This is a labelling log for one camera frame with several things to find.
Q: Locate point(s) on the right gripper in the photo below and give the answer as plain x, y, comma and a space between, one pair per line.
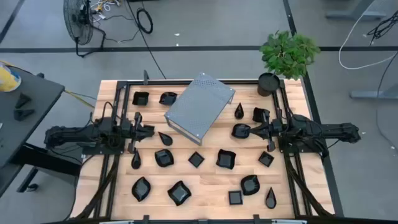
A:
273, 129

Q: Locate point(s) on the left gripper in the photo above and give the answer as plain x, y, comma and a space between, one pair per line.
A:
133, 132

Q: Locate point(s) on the black wavy square plate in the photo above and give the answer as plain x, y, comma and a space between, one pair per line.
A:
258, 114
140, 98
226, 159
179, 193

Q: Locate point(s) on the black leaf-shaped plate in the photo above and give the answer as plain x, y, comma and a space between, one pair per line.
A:
240, 131
164, 158
168, 98
141, 188
250, 184

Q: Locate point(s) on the black teardrop plate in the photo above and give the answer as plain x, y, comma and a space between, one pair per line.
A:
270, 199
136, 161
166, 139
238, 112

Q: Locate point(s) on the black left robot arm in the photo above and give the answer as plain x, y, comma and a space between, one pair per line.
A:
68, 135

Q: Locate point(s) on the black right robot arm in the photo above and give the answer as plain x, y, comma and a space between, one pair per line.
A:
326, 130

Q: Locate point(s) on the grey perforated metal stand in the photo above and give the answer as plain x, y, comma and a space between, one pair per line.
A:
199, 105

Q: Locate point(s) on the green potted plant black pot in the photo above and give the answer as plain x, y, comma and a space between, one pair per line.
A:
289, 53

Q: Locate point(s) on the black side desk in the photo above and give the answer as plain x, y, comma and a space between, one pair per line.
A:
25, 133

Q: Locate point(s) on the black triangular printed part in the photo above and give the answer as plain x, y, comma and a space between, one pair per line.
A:
21, 114
23, 101

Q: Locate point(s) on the black floor fan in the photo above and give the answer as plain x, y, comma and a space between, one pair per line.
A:
77, 25

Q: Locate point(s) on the yellow white bag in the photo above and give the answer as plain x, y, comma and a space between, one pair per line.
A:
7, 79

